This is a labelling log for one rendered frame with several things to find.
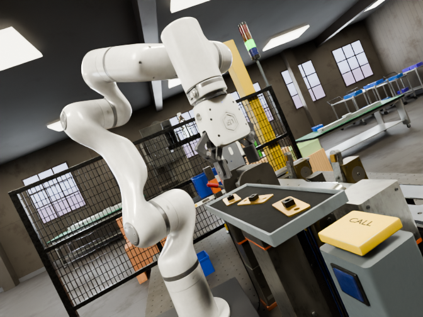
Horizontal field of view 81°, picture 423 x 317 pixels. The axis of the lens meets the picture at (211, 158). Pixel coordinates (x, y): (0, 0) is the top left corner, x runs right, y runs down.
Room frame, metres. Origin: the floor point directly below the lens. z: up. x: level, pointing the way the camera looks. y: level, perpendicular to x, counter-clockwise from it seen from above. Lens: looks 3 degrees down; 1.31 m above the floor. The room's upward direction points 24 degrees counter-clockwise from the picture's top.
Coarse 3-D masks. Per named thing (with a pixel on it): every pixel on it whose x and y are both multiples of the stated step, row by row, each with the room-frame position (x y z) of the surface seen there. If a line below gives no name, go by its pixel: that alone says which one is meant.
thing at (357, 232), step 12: (348, 216) 0.29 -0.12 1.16; (360, 216) 0.28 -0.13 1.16; (372, 216) 0.27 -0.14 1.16; (384, 216) 0.26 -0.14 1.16; (336, 228) 0.28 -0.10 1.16; (348, 228) 0.27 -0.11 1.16; (360, 228) 0.26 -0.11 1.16; (372, 228) 0.25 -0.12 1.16; (384, 228) 0.24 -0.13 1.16; (396, 228) 0.25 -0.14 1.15; (324, 240) 0.28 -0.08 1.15; (336, 240) 0.26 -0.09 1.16; (348, 240) 0.25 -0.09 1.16; (360, 240) 0.24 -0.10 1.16; (372, 240) 0.24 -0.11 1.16; (384, 240) 0.24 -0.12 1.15; (360, 252) 0.23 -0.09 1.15
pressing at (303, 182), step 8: (280, 184) 1.19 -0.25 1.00; (288, 184) 1.13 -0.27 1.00; (296, 184) 1.07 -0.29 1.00; (304, 184) 1.03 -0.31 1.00; (312, 184) 0.98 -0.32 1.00; (320, 184) 0.94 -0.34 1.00; (328, 184) 0.90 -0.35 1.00; (344, 184) 0.84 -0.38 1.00; (352, 184) 0.80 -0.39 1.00; (400, 184) 0.67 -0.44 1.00; (408, 184) 0.65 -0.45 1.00; (416, 184) 0.63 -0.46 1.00; (408, 192) 0.60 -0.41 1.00; (416, 192) 0.59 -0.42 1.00; (416, 208) 0.53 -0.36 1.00; (416, 216) 0.50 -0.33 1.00; (416, 224) 0.47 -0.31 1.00
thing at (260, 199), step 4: (252, 196) 0.52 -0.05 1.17; (256, 196) 0.52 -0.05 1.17; (260, 196) 0.53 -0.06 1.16; (264, 196) 0.52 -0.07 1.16; (268, 196) 0.51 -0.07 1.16; (272, 196) 0.50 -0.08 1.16; (244, 200) 0.56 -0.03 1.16; (248, 200) 0.55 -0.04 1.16; (252, 200) 0.52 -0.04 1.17; (256, 200) 0.52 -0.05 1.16; (260, 200) 0.51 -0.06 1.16; (264, 200) 0.49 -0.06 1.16; (240, 204) 0.54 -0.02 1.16; (244, 204) 0.53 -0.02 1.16; (248, 204) 0.52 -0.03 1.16
